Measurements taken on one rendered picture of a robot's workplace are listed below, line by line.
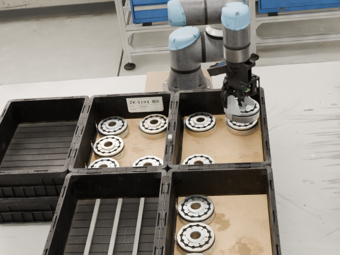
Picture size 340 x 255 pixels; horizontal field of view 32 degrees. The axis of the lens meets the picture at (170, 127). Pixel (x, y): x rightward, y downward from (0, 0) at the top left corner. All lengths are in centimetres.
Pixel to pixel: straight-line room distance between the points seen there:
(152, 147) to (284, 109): 60
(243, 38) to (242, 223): 51
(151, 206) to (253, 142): 42
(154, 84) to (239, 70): 71
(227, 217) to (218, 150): 30
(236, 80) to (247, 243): 45
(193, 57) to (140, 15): 167
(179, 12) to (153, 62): 236
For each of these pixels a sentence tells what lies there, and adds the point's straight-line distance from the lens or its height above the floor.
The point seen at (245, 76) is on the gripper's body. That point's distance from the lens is 164.
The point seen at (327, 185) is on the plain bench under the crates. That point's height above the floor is 70.
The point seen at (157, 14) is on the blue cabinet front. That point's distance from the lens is 379.
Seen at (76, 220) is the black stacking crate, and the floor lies 83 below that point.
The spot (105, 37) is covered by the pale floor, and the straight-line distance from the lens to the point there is 440.
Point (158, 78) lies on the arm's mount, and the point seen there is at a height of 79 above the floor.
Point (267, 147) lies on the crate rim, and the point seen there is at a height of 92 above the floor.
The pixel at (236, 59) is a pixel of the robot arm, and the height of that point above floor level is 121.
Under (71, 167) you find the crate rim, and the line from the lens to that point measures 177.
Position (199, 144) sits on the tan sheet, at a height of 83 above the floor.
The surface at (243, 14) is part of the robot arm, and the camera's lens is 156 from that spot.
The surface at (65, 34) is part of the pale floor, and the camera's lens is 456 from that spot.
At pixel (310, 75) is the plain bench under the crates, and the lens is 248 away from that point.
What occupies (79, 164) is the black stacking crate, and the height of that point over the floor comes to 89.
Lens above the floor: 205
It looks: 37 degrees down
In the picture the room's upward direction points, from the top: 8 degrees counter-clockwise
